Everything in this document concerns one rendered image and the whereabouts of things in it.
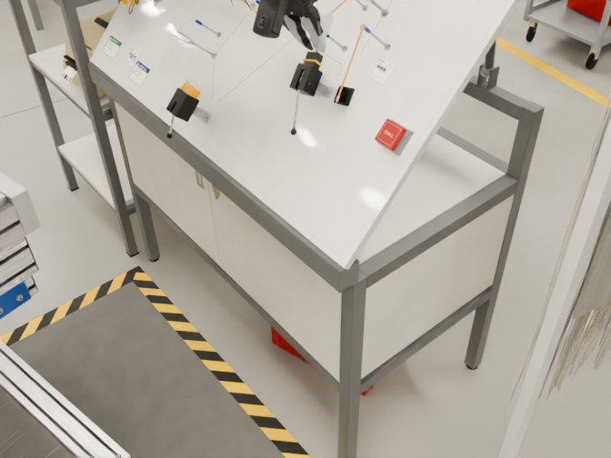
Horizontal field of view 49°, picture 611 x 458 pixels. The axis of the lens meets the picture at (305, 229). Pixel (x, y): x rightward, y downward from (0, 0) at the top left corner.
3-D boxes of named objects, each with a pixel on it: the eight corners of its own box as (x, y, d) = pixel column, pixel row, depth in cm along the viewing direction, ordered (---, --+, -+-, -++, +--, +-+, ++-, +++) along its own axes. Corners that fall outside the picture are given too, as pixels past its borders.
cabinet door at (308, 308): (336, 383, 174) (338, 277, 147) (218, 268, 206) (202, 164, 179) (344, 378, 175) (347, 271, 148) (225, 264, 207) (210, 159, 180)
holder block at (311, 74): (299, 94, 149) (288, 86, 145) (308, 69, 148) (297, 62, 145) (314, 96, 146) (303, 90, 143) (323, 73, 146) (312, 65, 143)
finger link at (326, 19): (348, 35, 128) (326, -5, 122) (331, 57, 126) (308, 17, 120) (335, 34, 130) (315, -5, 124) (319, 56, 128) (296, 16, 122)
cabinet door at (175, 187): (219, 266, 206) (204, 162, 180) (133, 183, 238) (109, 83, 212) (225, 263, 207) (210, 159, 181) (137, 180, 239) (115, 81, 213)
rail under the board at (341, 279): (339, 293, 143) (340, 273, 139) (91, 81, 212) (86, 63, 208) (358, 282, 146) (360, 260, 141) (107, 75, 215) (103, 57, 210)
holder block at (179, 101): (182, 142, 176) (153, 130, 168) (205, 101, 173) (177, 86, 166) (192, 149, 173) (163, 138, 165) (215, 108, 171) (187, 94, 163)
